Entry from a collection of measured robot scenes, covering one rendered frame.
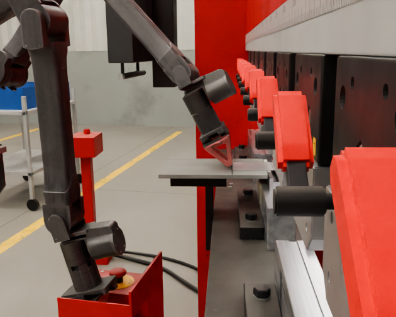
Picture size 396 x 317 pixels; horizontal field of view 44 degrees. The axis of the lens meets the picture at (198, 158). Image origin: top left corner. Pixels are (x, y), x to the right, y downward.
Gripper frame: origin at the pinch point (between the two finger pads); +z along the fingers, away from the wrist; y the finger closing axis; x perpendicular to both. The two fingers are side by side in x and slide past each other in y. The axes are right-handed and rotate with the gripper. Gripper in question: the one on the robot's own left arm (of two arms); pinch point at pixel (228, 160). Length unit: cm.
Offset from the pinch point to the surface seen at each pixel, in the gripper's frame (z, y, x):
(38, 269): 35, 148, 150
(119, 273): 7.4, -22.0, 31.1
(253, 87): -18, -51, -14
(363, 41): -21, -94, -20
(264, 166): 5.6, 0.3, -7.5
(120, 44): -50, 100, 29
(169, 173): -5.1, -7.3, 13.4
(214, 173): 0.0, -6.4, 3.7
